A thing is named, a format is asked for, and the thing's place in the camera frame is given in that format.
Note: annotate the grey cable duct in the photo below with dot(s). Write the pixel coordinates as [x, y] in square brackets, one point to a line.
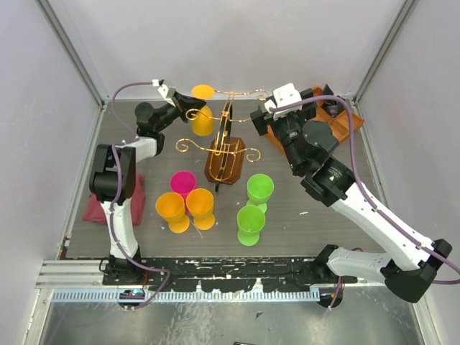
[137, 295]

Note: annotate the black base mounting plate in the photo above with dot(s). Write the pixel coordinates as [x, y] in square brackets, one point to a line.
[224, 274]

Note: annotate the pink wine glass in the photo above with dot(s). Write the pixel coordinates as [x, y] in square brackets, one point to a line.
[183, 182]

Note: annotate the wooden compartment tray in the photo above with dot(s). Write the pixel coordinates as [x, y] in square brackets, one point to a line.
[339, 125]

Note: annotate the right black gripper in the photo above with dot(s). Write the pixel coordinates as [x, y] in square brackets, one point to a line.
[261, 119]

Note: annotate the orange wine glass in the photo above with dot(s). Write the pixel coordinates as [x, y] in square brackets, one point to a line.
[171, 207]
[200, 203]
[202, 125]

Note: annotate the green wine glass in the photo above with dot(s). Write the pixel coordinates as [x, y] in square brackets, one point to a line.
[259, 190]
[250, 221]

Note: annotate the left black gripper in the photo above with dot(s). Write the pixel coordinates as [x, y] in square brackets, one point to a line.
[185, 103]

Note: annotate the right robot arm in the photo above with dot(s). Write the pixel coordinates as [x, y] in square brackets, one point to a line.
[410, 261]

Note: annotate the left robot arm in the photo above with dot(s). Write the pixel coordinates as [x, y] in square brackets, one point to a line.
[113, 179]

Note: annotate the green wine glass front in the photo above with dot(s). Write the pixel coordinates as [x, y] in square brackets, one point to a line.
[250, 221]

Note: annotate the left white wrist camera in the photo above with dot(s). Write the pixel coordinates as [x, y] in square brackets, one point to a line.
[165, 89]

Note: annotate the black patterned folded tie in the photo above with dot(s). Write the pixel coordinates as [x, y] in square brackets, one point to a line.
[332, 108]

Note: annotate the gold wire wine glass rack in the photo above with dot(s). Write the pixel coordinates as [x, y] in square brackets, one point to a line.
[226, 154]

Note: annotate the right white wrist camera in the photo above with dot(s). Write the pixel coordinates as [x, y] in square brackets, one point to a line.
[283, 96]

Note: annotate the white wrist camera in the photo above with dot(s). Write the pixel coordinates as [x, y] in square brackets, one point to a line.
[165, 89]
[283, 96]

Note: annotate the red cloth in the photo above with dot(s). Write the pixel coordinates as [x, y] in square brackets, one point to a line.
[95, 214]

